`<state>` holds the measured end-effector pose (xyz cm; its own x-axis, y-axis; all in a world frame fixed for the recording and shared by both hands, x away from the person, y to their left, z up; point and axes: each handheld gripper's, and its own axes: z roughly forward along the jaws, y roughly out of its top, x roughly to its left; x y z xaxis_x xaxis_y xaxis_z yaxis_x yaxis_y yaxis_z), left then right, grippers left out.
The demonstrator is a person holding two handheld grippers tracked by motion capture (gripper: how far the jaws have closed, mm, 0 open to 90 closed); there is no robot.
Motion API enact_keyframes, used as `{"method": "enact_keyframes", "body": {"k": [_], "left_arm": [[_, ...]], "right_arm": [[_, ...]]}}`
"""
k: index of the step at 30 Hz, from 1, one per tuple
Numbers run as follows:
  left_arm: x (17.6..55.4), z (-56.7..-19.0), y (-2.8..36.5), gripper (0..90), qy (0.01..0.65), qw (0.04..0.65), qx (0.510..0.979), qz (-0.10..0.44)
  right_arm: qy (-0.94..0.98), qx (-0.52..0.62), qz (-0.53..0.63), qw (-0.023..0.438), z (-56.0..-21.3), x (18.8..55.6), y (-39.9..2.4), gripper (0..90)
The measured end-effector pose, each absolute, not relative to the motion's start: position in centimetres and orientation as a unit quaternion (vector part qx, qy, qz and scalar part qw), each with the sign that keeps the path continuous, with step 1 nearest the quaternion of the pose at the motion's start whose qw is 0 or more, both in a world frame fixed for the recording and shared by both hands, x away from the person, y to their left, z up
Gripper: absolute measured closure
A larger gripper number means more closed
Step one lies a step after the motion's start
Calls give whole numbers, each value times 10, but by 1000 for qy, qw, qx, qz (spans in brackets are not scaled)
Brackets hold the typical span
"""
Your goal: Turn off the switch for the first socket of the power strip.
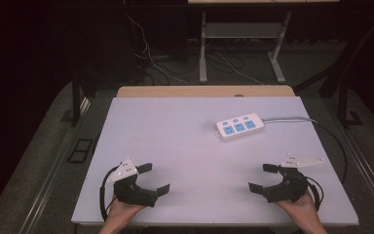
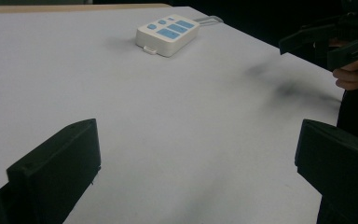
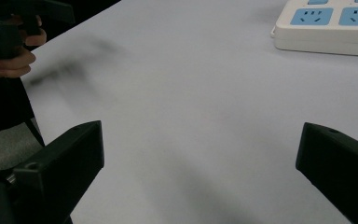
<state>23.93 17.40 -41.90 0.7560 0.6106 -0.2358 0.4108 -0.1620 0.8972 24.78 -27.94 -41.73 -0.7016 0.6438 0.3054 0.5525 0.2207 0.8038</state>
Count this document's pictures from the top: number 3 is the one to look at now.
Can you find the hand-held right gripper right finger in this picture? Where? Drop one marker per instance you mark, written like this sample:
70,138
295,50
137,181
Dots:
341,168

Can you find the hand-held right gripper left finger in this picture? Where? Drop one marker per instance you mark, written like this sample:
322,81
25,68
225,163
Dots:
65,165

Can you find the white power strip blue sockets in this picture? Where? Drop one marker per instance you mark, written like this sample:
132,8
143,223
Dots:
323,34

